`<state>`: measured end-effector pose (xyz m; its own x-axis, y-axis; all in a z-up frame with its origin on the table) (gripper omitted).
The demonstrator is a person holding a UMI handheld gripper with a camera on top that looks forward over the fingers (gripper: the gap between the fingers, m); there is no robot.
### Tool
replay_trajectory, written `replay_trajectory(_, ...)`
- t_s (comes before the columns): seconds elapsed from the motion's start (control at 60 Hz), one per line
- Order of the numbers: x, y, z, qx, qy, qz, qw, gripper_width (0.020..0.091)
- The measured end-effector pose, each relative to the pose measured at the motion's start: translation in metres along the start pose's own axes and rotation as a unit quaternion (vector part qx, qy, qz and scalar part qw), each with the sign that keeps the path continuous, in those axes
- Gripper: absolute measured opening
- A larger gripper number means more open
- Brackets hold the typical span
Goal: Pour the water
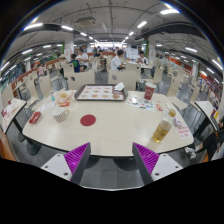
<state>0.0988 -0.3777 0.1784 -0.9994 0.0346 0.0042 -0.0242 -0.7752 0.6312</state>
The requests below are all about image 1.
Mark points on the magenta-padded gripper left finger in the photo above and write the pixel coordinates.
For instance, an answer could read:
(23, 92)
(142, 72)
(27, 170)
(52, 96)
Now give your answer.
(55, 164)

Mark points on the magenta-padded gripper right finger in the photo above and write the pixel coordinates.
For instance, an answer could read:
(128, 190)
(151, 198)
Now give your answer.
(166, 164)

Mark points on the clear bottle with tan cap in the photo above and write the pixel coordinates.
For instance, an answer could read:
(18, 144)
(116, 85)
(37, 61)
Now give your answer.
(162, 129)

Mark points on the white sign with red text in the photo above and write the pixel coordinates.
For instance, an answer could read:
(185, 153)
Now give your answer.
(184, 131)

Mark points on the crumpled purple-white wrapper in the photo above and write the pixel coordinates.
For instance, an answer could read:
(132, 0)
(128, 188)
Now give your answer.
(179, 123)

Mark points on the red paper pouch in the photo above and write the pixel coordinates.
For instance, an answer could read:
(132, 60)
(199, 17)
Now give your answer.
(34, 117)

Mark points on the person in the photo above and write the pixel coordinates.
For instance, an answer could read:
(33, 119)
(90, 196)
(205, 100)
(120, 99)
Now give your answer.
(215, 140)
(82, 57)
(116, 62)
(98, 53)
(142, 59)
(75, 64)
(41, 69)

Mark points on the flat round red coaster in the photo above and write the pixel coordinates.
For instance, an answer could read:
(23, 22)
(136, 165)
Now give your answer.
(88, 120)

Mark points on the small red packet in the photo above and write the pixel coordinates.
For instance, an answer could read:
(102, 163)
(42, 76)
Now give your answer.
(159, 107)

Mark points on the white printed card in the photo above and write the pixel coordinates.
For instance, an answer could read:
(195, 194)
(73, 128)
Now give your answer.
(46, 106)

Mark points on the red sauce packet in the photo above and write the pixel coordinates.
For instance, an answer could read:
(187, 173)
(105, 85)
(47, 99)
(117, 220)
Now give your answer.
(64, 104)

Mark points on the beige neighbouring table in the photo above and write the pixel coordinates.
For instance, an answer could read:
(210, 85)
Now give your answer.
(206, 111)
(11, 113)

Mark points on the food wrapper bag with snacks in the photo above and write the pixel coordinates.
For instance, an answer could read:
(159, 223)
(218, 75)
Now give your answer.
(63, 95)

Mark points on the dark brown food tray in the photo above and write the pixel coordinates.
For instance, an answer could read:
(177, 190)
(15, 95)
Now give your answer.
(77, 96)

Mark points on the red paper cup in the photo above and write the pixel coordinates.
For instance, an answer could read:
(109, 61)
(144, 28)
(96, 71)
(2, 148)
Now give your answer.
(149, 91)

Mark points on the printed paper tray liner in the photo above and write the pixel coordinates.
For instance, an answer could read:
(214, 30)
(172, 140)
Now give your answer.
(99, 92)

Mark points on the beige chair with round hole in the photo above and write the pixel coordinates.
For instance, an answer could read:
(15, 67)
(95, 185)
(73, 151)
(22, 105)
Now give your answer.
(83, 80)
(124, 79)

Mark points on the group of beige chairs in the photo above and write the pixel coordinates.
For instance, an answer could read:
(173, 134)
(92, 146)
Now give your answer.
(156, 75)

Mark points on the crumpled white napkin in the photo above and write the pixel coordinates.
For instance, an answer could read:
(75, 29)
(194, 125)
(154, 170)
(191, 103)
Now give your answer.
(119, 86)

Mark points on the ceiling air conditioner unit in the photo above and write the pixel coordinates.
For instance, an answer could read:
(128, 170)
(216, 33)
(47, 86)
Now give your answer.
(86, 21)

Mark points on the group of ceiling lights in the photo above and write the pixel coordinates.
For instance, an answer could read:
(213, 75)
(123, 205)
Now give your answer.
(169, 11)

